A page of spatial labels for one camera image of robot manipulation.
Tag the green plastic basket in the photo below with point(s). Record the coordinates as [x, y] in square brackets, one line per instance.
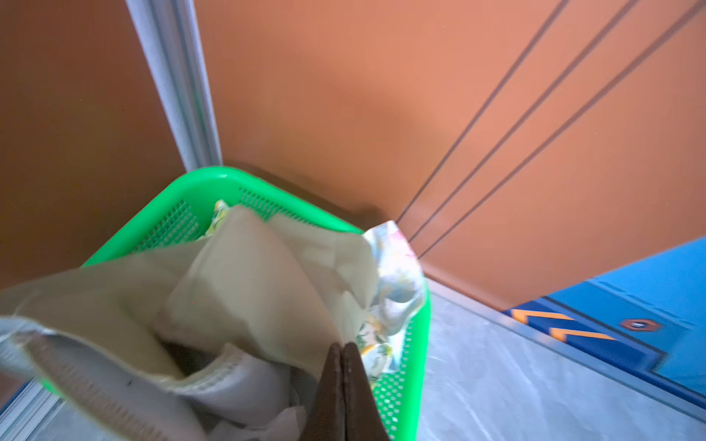
[181, 214]

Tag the olive green skirt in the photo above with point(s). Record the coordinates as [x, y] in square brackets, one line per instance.
[224, 338]

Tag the pastel floral skirt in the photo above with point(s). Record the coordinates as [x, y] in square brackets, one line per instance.
[399, 297]

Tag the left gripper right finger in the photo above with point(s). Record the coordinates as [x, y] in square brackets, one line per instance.
[362, 419]

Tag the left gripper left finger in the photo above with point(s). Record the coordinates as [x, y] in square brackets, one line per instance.
[326, 420]

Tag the lemon print skirt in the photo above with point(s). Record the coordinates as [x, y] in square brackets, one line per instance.
[220, 212]

